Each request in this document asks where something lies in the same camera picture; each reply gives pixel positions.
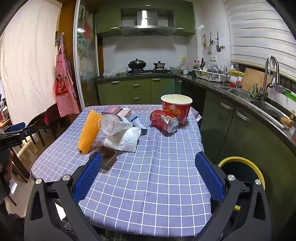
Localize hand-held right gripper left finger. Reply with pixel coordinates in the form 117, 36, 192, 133
24, 153, 103, 241

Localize white paper towel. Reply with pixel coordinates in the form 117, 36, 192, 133
103, 127, 142, 153

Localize clear plastic cup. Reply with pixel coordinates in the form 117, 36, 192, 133
101, 113, 133, 135

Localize purple box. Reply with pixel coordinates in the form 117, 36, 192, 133
101, 105, 124, 115

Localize white window blind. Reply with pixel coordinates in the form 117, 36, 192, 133
225, 0, 296, 92

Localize brown plastic container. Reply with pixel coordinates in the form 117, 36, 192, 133
89, 146, 117, 171

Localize blue white wrapper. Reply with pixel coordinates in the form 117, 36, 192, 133
129, 116, 147, 136

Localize steel range hood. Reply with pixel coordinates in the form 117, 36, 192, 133
120, 8, 176, 36

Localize blue checked tablecloth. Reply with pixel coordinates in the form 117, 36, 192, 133
30, 104, 213, 232

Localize pink drink carton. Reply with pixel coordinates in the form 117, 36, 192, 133
116, 107, 132, 120

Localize black gas stove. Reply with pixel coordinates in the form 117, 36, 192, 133
127, 68, 173, 75

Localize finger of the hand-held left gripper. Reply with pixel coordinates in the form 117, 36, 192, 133
0, 122, 26, 134
0, 128, 34, 149

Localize wooden cutting board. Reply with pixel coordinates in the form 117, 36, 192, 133
242, 68, 273, 92

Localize green onions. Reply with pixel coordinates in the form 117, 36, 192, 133
247, 83, 263, 99

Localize red paper bucket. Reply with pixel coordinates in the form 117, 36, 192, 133
161, 94, 193, 126

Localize yellow rimmed trash bin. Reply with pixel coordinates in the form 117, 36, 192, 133
217, 156, 265, 211

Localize metal basin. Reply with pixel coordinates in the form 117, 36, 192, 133
228, 88, 251, 99

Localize person's left hand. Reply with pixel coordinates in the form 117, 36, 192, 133
4, 149, 14, 182

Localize printed glass sliding door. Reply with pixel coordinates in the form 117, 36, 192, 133
74, 0, 104, 112

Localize group of sauce bottles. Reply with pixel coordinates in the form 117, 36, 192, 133
194, 58, 206, 70

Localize red drink can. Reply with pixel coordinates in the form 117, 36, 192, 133
150, 110, 179, 134

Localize clear plastic bags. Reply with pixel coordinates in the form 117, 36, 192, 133
103, 68, 127, 77

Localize purple green sink caddy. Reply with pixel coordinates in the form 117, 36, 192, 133
272, 82, 292, 94

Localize white dish rack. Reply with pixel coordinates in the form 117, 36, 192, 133
193, 65, 228, 82

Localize white hanging sheet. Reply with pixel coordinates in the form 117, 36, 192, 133
0, 0, 63, 126

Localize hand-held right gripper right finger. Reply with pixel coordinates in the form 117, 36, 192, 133
195, 152, 272, 241

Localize dark wooden chair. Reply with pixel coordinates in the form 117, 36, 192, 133
22, 103, 59, 147

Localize red checked apron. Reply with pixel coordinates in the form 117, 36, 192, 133
53, 32, 80, 117

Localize black wok with lid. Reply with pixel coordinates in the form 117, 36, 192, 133
128, 58, 147, 70

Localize tall chrome faucet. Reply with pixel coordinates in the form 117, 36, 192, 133
261, 55, 281, 93

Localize steel sink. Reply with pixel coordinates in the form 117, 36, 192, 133
217, 85, 292, 130

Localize light green lower cabinets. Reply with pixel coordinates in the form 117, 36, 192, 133
97, 77, 183, 106

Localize green upper cabinet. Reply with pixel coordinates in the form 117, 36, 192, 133
97, 0, 121, 37
174, 2, 196, 37

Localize dark green counter cabinets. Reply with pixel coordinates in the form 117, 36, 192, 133
181, 79, 296, 241

